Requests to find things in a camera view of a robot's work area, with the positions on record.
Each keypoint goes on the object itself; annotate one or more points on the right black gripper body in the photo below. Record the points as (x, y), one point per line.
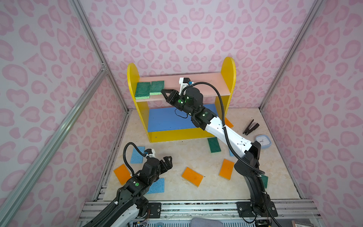
(179, 101)

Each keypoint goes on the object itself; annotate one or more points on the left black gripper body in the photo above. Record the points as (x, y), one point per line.
(163, 168)

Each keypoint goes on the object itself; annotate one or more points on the green sponge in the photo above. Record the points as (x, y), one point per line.
(214, 145)
(142, 90)
(156, 88)

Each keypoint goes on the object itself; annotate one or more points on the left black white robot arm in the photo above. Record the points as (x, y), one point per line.
(130, 204)

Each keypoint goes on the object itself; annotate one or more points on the green sponge near right arm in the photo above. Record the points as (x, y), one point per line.
(265, 181)

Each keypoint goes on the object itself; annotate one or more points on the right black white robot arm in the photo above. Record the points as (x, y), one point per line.
(235, 153)

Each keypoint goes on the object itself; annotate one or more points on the yellow shelf with coloured boards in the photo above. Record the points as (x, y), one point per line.
(170, 124)

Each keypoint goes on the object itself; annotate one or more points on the orange sponge beside shelf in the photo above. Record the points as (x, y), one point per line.
(228, 123)

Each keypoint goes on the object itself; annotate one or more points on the blue sponge front left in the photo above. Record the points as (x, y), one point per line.
(157, 187)

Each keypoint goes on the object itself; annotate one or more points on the blue sponge far left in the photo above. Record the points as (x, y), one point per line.
(136, 157)

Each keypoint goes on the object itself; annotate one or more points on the orange sponge left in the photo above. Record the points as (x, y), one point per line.
(122, 173)

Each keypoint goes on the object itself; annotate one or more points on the orange sponge right centre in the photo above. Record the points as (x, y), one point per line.
(226, 169)

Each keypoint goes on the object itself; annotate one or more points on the black clip tool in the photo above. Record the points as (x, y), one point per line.
(251, 127)

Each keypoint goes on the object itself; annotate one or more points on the small blue white clock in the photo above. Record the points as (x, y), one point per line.
(264, 141)

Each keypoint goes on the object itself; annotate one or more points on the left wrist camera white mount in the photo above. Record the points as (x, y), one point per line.
(150, 153)

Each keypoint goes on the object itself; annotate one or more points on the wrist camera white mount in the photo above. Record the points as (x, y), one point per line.
(150, 153)
(184, 82)

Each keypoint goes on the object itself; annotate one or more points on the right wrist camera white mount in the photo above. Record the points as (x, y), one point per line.
(184, 82)

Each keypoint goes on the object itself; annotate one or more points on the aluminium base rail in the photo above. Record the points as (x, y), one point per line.
(281, 209)

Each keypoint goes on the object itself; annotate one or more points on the left aluminium frame beam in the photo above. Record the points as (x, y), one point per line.
(17, 197)

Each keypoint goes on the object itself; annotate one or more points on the right aluminium frame post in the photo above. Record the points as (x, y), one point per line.
(313, 13)

